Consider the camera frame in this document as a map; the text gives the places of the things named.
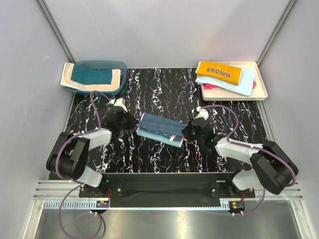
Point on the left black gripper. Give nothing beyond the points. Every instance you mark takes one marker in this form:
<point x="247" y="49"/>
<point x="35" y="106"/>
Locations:
<point x="132" y="121"/>

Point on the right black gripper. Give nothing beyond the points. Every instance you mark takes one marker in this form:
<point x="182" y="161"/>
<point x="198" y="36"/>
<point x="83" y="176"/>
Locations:
<point x="186" y="132"/>

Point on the blue beige patterned towel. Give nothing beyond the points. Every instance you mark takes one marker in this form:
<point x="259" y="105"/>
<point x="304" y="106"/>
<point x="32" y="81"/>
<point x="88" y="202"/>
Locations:
<point x="161" y="129"/>

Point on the yellow bear towel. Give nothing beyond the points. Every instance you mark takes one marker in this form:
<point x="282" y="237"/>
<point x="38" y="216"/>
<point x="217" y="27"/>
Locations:
<point x="223" y="72"/>

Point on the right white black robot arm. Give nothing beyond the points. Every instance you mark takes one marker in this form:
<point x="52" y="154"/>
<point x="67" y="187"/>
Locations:
<point x="271" y="169"/>

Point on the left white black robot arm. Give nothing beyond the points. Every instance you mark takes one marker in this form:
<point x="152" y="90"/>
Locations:
<point x="68" y="158"/>

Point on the white barcode care label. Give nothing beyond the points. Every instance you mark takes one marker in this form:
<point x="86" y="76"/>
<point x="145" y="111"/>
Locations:
<point x="172" y="138"/>

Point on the black marble pattern mat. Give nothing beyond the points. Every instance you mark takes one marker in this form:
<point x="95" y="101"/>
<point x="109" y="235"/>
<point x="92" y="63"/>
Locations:
<point x="173" y="94"/>

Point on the pink folded towel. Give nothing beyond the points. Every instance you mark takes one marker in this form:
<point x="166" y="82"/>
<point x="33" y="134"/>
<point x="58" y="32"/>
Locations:
<point x="210" y="86"/>

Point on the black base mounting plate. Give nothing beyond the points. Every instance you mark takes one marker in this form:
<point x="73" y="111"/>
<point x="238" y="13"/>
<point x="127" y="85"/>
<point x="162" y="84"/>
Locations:
<point x="166" y="190"/>

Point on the teal plastic basket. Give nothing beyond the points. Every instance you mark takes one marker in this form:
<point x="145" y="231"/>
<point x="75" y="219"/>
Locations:
<point x="106" y="65"/>

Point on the teal beige bordered towel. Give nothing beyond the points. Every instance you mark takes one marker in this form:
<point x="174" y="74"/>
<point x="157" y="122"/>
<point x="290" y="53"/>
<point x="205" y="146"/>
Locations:
<point x="86" y="80"/>

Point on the light blue folded towel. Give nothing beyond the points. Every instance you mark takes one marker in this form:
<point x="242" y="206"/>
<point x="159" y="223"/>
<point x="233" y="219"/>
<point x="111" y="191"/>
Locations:
<point x="245" y="86"/>

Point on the white plastic tray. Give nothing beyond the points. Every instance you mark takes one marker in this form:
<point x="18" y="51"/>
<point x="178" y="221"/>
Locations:
<point x="259" y="93"/>

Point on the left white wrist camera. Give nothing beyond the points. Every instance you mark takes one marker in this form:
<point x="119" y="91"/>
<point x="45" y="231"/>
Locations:
<point x="120" y="102"/>

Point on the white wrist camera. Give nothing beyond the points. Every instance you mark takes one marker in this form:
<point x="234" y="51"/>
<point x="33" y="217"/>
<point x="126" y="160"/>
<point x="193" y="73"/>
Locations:
<point x="120" y="102"/>
<point x="202" y="113"/>

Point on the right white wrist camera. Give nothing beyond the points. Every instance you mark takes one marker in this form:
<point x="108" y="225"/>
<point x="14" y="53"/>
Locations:
<point x="202" y="113"/>

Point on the slotted aluminium cable rail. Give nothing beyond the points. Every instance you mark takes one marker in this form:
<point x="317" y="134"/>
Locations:
<point x="77" y="204"/>

